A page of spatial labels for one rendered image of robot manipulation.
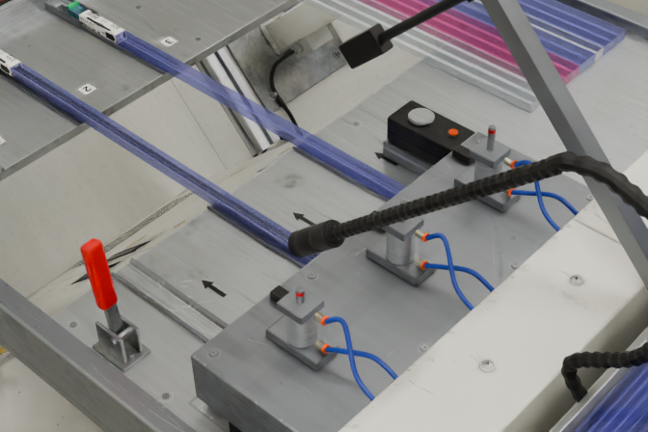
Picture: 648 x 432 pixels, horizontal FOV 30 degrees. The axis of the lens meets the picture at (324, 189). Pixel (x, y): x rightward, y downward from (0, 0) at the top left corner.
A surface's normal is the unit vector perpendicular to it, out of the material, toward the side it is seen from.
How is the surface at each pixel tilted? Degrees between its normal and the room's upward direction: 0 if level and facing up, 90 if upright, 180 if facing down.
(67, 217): 0
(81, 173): 0
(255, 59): 0
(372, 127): 47
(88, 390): 90
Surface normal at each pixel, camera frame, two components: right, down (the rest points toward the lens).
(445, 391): -0.02, -0.75
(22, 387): 0.53, -0.19
